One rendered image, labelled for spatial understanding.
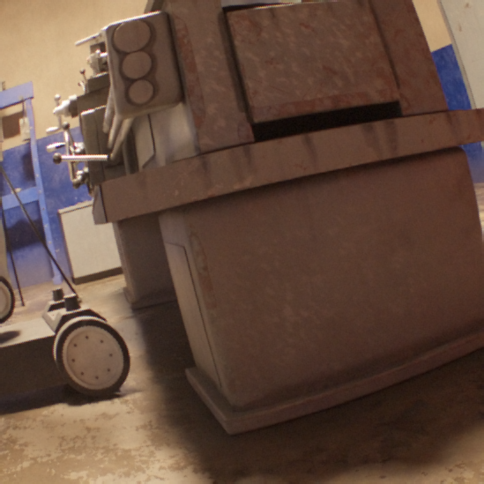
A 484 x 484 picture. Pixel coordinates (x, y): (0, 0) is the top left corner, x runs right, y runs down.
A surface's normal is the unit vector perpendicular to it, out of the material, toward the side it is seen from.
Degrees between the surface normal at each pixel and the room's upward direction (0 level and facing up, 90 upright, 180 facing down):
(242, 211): 90
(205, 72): 90
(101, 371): 90
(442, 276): 90
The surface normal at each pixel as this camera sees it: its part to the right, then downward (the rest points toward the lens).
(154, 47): 0.22, 0.01
